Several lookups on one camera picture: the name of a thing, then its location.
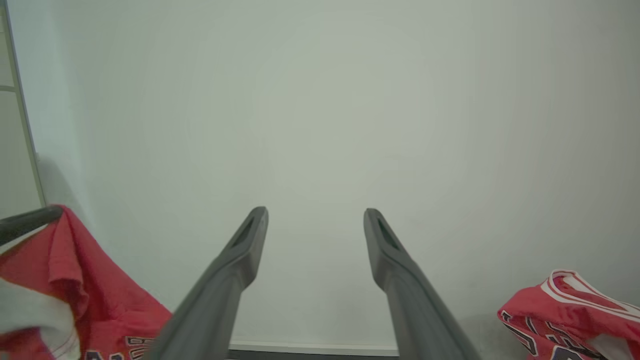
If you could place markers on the red garment with white stripe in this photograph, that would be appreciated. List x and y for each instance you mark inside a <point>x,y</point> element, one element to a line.
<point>100,300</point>

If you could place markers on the red jersey with white trim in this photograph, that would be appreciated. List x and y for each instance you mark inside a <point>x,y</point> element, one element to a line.
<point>530,310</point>

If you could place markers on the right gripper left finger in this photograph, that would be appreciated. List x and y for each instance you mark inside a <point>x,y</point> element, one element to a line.
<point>215,300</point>

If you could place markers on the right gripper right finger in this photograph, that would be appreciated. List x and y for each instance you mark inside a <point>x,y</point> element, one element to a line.
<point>415,300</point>

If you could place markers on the white and black baseboard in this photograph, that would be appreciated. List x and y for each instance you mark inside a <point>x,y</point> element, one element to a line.
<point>310,350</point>

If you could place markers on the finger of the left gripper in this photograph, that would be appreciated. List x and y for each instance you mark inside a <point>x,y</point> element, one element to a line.
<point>30,222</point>

